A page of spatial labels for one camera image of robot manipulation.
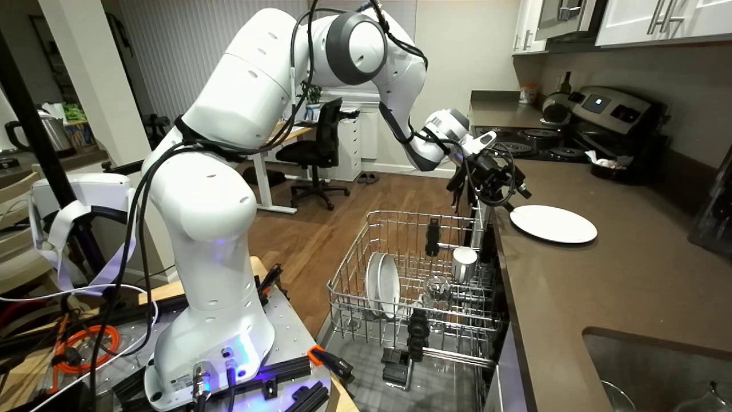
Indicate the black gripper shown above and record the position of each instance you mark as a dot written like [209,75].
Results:
[489,177]

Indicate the white dinner plate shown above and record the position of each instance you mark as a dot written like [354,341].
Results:
[555,225]

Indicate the white racked plate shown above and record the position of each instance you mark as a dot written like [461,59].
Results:
[370,284]
[390,287]

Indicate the open dishwasher door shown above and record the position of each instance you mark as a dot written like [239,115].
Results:
[367,389]

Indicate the black kitchen stove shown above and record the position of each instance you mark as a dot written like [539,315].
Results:
[549,142]

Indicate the white cup in rack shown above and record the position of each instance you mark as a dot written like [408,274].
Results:
[464,264]

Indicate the black bottle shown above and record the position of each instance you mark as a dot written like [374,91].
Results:
[432,237]

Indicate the white crumpled cloth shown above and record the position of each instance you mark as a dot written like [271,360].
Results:
[603,158]

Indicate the dark kettle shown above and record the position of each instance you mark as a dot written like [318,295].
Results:
[559,106]

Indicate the clear glass jar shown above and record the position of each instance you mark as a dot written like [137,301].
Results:
[436,287]

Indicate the white drawer cabinet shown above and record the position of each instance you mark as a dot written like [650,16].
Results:
[361,145]

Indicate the black rack utensil holder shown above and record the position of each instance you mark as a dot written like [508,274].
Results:
[417,331]

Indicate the grey range hood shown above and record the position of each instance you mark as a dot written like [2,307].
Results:
[567,16]

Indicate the black office chair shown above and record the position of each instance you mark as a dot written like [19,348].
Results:
[322,145]

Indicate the steel kitchen sink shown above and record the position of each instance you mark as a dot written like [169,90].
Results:
[647,368]

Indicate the wooden desk white legs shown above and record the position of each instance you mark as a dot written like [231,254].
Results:
[263,183]

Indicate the black metal pole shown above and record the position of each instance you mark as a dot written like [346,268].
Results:
[30,128]

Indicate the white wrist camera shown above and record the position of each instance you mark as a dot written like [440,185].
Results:
[481,142]

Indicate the white wall cabinet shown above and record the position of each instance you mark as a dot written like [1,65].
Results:
[670,18]

